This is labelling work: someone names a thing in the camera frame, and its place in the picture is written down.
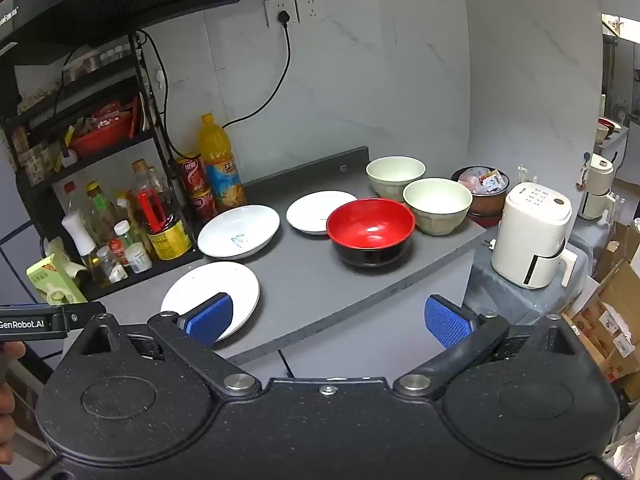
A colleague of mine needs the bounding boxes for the white air fryer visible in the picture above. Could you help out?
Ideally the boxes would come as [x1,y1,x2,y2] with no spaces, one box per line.
[490,183,578,290]

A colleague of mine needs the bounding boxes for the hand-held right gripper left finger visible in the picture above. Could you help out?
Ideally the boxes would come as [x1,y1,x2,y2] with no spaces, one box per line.
[65,291,262,402]

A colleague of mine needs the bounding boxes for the dark bowl with packets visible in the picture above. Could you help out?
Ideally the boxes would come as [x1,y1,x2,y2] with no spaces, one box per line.
[451,166,511,227]

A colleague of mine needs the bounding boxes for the grey covered stand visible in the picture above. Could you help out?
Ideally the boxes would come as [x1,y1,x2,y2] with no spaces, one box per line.
[467,240,591,326]

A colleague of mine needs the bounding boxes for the row of spice jars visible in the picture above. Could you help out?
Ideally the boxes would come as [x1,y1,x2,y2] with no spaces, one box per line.
[75,45,136,73]

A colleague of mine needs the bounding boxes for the red basket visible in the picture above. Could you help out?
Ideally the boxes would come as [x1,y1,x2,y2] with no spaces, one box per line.
[67,110,138,158]

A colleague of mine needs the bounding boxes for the red and black bowl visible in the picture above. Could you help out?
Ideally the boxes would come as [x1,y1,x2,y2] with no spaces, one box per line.
[326,198,416,267]

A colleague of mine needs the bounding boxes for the small white plate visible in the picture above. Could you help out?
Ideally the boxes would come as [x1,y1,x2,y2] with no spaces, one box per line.
[286,190,359,235]

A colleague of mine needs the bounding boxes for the person's left hand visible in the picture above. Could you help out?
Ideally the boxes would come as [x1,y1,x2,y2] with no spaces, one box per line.
[0,342,27,416]

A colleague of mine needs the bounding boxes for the black plug and cable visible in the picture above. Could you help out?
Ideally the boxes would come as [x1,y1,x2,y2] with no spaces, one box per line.
[220,10,293,131]

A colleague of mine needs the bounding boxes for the small white bottle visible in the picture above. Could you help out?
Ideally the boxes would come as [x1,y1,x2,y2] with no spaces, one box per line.
[124,241,153,274]

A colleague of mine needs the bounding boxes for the glass jar of white powder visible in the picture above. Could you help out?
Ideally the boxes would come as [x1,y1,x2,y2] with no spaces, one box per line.
[96,246,128,283]

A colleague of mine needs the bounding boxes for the green box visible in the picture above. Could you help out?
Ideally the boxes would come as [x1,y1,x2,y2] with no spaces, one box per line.
[26,252,88,305]

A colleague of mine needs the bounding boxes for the orange juice bottle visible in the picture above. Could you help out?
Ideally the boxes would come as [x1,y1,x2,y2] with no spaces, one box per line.
[197,114,247,212]

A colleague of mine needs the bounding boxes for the white wall socket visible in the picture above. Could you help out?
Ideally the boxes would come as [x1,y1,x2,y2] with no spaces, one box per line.
[264,0,299,28]
[296,0,326,22]

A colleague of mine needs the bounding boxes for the oil bottle with white top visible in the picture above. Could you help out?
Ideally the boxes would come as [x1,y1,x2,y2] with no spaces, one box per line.
[61,210,112,288]

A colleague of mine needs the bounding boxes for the black kitchen rack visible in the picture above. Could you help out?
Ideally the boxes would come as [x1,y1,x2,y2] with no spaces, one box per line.
[0,30,206,291]

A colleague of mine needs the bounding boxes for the bottle with yellow cap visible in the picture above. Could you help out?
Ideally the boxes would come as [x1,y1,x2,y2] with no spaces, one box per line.
[86,181,118,241]

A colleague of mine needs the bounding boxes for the white plate with brown rim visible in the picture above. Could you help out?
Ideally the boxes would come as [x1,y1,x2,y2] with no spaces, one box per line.
[160,261,261,343]

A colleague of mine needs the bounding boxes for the white plate with blue print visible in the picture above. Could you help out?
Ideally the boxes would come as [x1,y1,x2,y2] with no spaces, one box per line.
[197,204,281,261]

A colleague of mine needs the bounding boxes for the stack of seasoning packets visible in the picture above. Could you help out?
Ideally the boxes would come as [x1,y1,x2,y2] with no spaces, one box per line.
[10,127,66,186]

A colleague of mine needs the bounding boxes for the cardboard box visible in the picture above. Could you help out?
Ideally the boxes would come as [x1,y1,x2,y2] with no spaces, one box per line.
[592,220,640,281]
[562,260,640,386]

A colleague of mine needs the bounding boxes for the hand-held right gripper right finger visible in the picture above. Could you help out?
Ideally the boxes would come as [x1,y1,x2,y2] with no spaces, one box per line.
[394,295,591,401]

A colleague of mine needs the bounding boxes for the soy sauce bottle yellow label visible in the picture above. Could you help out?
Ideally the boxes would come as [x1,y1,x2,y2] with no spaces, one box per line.
[127,159,193,262]

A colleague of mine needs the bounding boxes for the small white appliance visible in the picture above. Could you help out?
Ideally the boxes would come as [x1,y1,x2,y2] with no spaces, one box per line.
[577,152,618,221]

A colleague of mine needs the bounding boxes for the red drink can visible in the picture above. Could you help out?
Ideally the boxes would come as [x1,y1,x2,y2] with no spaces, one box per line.
[175,154,208,196]
[189,187,218,223]

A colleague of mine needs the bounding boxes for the small bottle with red label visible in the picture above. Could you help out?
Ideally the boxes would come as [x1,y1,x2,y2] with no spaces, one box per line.
[107,220,133,268]

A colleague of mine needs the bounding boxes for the cream bowl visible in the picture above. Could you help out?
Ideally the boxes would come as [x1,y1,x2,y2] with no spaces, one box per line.
[365,156,426,202]
[402,178,473,236]

